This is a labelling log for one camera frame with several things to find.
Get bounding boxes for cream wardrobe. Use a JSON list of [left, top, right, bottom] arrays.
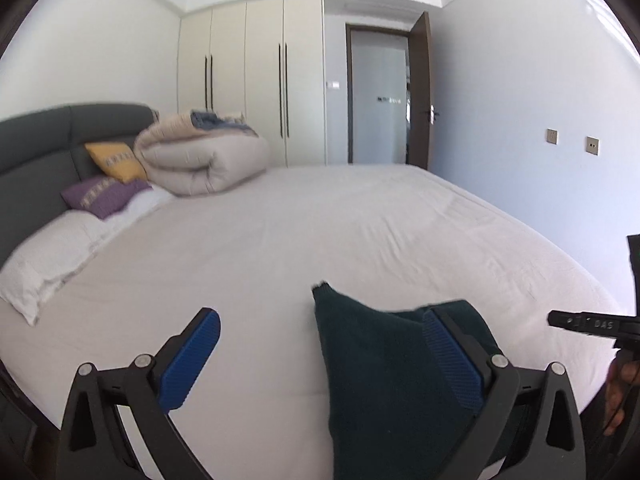
[[177, 0, 329, 169]]

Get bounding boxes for dark green knit sweater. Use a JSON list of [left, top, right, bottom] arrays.
[[311, 281, 507, 480]]

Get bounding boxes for bed with white sheet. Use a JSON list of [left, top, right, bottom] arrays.
[[0, 162, 632, 480]]

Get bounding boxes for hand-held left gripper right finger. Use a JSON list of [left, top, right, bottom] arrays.
[[423, 307, 587, 480]]

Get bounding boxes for white pillow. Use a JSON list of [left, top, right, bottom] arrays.
[[0, 186, 177, 327]]

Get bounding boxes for blue grey folded blanket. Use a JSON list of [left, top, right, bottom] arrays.
[[189, 108, 260, 137]]

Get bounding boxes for grey upholstered headboard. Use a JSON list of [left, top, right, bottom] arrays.
[[0, 103, 157, 272]]

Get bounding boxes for purple patterned pillow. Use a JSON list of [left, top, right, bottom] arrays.
[[60, 175, 154, 220]]

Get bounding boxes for person's right hand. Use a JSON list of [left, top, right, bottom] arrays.
[[603, 357, 640, 437]]

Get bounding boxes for folded beige duvet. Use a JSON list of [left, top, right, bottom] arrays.
[[133, 112, 271, 198]]

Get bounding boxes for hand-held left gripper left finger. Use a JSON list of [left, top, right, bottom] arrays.
[[57, 307, 222, 480]]

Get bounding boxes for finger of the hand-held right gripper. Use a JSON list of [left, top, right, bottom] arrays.
[[547, 310, 637, 337]]

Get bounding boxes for yellow patterned pillow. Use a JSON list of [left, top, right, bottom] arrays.
[[83, 141, 150, 184]]

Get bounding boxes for brown wooden door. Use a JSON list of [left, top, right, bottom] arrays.
[[404, 10, 442, 171]]

